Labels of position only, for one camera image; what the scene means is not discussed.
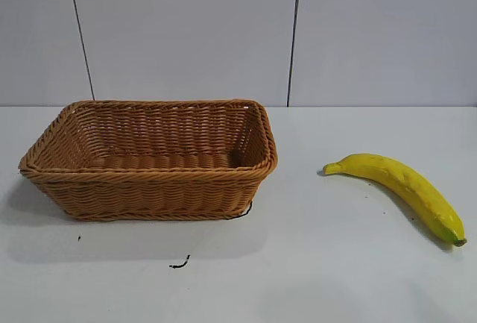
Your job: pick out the yellow banana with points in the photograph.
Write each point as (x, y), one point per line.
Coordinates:
(402, 185)

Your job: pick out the brown woven wicker basket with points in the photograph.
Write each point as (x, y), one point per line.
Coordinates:
(149, 192)

